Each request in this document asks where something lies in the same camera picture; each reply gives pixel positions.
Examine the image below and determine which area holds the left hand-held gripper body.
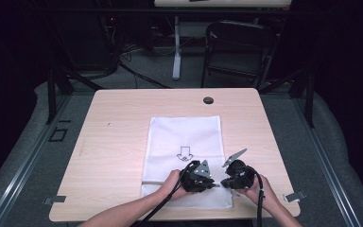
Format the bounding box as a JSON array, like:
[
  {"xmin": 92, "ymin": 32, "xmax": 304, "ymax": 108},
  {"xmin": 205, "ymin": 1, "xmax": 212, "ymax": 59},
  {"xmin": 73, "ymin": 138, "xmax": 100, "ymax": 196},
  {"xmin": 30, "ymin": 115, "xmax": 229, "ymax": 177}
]
[{"xmin": 179, "ymin": 159, "xmax": 216, "ymax": 194}]

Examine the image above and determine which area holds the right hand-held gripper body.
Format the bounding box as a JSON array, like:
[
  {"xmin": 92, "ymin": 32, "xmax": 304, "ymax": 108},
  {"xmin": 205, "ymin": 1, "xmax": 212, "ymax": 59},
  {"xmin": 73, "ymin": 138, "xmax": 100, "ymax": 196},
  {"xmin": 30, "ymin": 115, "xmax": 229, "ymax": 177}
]
[{"xmin": 221, "ymin": 148, "xmax": 257, "ymax": 190}]

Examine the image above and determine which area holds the white towel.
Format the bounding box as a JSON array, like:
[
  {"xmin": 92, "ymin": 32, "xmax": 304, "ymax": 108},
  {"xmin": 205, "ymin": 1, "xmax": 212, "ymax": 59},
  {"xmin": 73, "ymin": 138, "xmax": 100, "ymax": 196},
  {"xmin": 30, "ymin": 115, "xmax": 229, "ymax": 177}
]
[{"xmin": 140, "ymin": 115, "xmax": 234, "ymax": 210}]

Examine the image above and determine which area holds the person's left hand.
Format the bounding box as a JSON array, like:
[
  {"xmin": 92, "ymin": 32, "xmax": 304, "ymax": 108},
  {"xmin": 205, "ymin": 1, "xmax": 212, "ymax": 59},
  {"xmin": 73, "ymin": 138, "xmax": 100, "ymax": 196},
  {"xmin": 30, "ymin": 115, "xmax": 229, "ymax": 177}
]
[{"xmin": 160, "ymin": 169, "xmax": 191, "ymax": 201}]

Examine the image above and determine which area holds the person's right hand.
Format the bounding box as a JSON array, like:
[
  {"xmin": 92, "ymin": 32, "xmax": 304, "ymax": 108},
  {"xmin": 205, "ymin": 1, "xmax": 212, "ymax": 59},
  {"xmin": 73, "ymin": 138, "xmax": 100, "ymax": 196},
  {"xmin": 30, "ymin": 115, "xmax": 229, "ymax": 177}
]
[{"xmin": 233, "ymin": 174, "xmax": 282, "ymax": 213}]

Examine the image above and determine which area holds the white desk leg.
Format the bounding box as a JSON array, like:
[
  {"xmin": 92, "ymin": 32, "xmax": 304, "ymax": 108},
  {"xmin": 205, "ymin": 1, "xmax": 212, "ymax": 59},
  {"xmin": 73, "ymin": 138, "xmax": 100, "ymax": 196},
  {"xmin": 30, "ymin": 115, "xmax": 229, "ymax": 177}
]
[{"xmin": 171, "ymin": 15, "xmax": 183, "ymax": 81}]

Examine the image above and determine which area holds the black folding chair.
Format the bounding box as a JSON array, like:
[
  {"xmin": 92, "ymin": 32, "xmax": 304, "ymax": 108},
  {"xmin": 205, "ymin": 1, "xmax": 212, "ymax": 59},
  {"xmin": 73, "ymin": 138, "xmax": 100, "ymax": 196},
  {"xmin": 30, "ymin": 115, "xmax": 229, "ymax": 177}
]
[{"xmin": 200, "ymin": 20, "xmax": 279, "ymax": 91}]

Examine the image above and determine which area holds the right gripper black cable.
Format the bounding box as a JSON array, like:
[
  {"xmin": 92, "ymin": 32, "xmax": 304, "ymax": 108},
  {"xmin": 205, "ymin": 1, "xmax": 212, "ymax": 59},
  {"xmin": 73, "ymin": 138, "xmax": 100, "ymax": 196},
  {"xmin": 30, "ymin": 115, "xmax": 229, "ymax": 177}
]
[{"xmin": 249, "ymin": 166, "xmax": 266, "ymax": 227}]

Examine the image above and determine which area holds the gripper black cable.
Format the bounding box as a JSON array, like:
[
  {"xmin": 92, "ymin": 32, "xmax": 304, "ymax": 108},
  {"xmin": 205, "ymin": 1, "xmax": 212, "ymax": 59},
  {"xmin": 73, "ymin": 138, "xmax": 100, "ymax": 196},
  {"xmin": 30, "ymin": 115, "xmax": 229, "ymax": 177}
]
[
  {"xmin": 249, "ymin": 166, "xmax": 266, "ymax": 227},
  {"xmin": 131, "ymin": 162, "xmax": 194, "ymax": 227}
]

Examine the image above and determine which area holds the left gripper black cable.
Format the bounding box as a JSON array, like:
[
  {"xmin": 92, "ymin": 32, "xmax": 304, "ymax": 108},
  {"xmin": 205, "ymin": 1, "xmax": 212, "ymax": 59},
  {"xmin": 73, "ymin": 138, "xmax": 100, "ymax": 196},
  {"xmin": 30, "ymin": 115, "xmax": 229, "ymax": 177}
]
[{"xmin": 131, "ymin": 162, "xmax": 194, "ymax": 227}]

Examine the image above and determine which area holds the grey table corner bracket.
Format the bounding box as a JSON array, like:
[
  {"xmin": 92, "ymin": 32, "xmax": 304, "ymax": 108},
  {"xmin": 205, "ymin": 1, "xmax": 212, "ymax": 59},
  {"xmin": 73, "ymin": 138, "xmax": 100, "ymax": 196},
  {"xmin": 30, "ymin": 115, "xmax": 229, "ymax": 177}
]
[
  {"xmin": 283, "ymin": 190, "xmax": 307, "ymax": 203},
  {"xmin": 43, "ymin": 195, "xmax": 67, "ymax": 206}
]

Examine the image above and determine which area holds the metal floor rail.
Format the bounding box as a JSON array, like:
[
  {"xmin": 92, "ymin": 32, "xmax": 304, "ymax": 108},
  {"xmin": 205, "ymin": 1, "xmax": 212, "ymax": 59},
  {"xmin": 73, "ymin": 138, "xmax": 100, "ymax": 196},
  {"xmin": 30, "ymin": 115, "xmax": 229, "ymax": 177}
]
[
  {"xmin": 291, "ymin": 94, "xmax": 363, "ymax": 227},
  {"xmin": 0, "ymin": 94, "xmax": 74, "ymax": 227}
]

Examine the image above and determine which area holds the black metal stand frame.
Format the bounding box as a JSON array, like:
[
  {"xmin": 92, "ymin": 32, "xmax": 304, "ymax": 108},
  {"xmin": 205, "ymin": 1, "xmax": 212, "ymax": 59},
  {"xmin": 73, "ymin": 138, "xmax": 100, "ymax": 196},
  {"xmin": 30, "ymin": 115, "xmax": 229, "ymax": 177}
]
[
  {"xmin": 44, "ymin": 66, "xmax": 106, "ymax": 126},
  {"xmin": 257, "ymin": 66, "xmax": 317, "ymax": 129}
]

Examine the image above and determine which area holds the black floor cable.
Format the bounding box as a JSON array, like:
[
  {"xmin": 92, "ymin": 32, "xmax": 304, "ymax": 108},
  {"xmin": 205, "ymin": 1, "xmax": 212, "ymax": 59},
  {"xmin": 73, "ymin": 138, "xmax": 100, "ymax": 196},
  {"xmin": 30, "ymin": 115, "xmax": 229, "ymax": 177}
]
[{"xmin": 116, "ymin": 59, "xmax": 172, "ymax": 90}]

